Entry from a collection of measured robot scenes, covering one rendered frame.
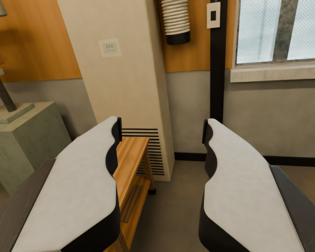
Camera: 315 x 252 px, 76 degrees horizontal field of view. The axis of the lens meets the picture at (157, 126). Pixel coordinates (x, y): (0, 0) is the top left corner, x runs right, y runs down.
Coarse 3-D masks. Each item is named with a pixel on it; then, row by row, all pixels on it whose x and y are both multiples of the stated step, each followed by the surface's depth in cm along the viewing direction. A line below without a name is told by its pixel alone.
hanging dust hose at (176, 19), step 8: (168, 0) 112; (176, 0) 112; (184, 0) 113; (168, 8) 114; (176, 8) 114; (184, 8) 114; (168, 16) 117; (176, 16) 115; (184, 16) 117; (168, 24) 119; (176, 24) 117; (184, 24) 118; (168, 32) 123; (176, 32) 119; (184, 32) 120; (168, 40) 124; (176, 40) 121; (184, 40) 122
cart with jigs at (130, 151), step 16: (128, 144) 135; (144, 144) 133; (128, 160) 121; (144, 160) 144; (128, 176) 109; (144, 176) 157; (128, 192) 145; (144, 192) 143; (128, 208) 131; (128, 224) 123; (128, 240) 115
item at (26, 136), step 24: (0, 0) 118; (0, 72) 146; (0, 96) 149; (0, 120) 147; (24, 120) 148; (48, 120) 168; (0, 144) 146; (24, 144) 146; (48, 144) 168; (0, 168) 162; (24, 168) 155
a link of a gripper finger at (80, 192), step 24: (120, 120) 12; (72, 144) 9; (96, 144) 9; (72, 168) 8; (96, 168) 8; (48, 192) 7; (72, 192) 7; (96, 192) 7; (48, 216) 6; (72, 216) 6; (96, 216) 6; (24, 240) 6; (48, 240) 6; (72, 240) 6; (96, 240) 6
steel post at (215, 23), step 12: (216, 0) 114; (216, 12) 117; (216, 24) 120; (216, 36) 126; (216, 48) 129; (216, 60) 133; (216, 72) 137; (216, 84) 141; (216, 96) 146; (216, 108) 151
